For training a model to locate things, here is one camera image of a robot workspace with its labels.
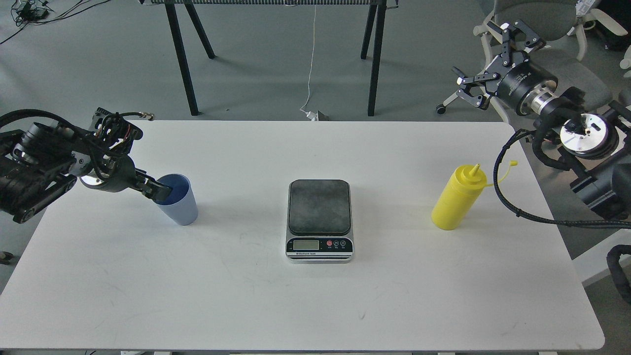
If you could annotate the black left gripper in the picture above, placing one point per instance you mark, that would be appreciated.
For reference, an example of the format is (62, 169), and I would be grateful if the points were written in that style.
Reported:
(124, 175)

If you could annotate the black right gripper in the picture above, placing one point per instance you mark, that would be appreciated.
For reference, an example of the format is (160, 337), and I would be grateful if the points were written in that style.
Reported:
(523, 85)

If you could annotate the blue ribbed plastic cup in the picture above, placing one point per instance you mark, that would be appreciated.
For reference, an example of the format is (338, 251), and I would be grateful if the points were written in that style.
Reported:
(180, 205)

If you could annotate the yellow squeeze bottle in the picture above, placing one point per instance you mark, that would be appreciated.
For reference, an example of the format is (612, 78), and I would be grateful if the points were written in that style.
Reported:
(462, 190)

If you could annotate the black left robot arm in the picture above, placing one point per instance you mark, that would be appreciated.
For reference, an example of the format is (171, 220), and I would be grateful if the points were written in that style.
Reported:
(43, 163)

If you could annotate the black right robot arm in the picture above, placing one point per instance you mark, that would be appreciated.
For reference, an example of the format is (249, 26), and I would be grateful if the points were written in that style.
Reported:
(566, 137)

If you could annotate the digital kitchen scale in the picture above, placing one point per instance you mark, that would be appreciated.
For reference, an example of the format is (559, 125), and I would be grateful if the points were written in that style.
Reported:
(319, 226)

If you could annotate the grey office chair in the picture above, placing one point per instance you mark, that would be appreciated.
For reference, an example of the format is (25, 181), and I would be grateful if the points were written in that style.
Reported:
(551, 20)

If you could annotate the black metal table legs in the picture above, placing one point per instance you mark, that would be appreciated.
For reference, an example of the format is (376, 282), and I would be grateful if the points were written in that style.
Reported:
(271, 48)

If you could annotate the white power plug adapter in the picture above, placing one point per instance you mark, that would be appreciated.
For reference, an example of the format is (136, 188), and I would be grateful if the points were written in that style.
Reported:
(317, 116)

